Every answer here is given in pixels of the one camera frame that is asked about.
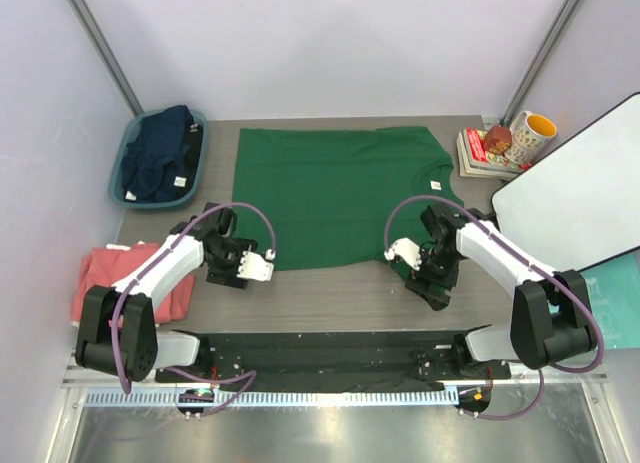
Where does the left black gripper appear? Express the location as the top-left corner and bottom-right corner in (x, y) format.
(206, 238), (257, 288)

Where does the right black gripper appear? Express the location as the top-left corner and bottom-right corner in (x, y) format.
(405, 246), (463, 311)

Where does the green t shirt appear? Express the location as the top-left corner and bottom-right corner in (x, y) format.
(232, 126), (463, 271)

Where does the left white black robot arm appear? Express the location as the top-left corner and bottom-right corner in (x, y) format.
(75, 202), (276, 393)

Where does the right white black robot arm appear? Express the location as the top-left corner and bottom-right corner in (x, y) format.
(384, 198), (604, 378)

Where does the stack of books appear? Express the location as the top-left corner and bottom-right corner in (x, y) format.
(456, 128), (533, 181)

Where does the pink folded t shirt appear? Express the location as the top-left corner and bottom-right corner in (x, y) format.
(71, 241), (196, 327)

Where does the navy blue t shirt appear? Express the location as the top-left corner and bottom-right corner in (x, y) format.
(119, 104), (207, 203)

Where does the teal plastic basket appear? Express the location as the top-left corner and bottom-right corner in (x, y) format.
(108, 107), (210, 212)

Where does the red small box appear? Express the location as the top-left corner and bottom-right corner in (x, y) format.
(483, 125), (512, 155)

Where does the white board black rim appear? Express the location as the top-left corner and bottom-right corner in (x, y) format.
(491, 94), (639, 270)

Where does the teal folding board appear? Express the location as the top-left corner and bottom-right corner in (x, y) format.
(581, 252), (640, 350)

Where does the white mug yellow inside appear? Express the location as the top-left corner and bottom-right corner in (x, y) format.
(504, 110), (557, 165)

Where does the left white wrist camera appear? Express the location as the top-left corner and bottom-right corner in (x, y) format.
(236, 249), (276, 282)

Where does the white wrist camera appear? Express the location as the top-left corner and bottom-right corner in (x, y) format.
(384, 238), (423, 271)
(236, 249), (276, 282)

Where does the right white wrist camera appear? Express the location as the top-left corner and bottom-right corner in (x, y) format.
(384, 238), (423, 271)

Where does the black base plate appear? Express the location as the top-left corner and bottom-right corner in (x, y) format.
(187, 330), (511, 393)

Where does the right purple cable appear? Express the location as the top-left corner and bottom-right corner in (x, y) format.
(383, 195), (606, 420)

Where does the purple cable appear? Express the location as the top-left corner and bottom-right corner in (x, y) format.
(383, 195), (606, 420)
(112, 201), (278, 417)

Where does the aluminium rail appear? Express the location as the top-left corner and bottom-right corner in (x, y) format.
(61, 360), (607, 391)

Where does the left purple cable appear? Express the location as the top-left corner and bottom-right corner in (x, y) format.
(112, 201), (278, 417)

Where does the slotted cable duct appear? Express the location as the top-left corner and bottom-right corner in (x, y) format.
(84, 386), (459, 408)

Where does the left aluminium frame post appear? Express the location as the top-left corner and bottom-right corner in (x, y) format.
(67, 0), (144, 115)

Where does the aluminium frame post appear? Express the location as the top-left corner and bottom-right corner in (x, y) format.
(67, 0), (144, 115)
(499, 0), (584, 124)

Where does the right aluminium frame post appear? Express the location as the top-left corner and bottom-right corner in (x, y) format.
(499, 0), (584, 124)

